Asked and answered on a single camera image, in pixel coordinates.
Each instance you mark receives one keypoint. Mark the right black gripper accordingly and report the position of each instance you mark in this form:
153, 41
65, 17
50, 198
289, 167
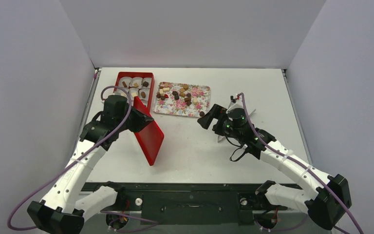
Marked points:
215, 115

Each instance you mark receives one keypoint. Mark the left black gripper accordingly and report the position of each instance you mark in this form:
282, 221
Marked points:
141, 120

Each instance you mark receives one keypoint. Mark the red box lid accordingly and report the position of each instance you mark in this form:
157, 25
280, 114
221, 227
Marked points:
150, 140

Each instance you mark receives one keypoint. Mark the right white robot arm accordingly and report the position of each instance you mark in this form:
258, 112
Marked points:
323, 197

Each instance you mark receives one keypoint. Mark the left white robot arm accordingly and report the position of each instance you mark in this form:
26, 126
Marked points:
61, 211

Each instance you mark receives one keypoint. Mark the red chocolate box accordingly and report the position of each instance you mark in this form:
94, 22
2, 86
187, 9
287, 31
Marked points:
137, 84

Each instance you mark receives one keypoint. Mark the floral serving tray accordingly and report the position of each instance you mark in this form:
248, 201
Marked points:
172, 99

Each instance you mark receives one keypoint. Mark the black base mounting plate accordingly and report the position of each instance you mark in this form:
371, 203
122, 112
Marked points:
191, 204

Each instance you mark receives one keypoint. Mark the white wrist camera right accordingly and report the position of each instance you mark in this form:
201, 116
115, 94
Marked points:
233, 103

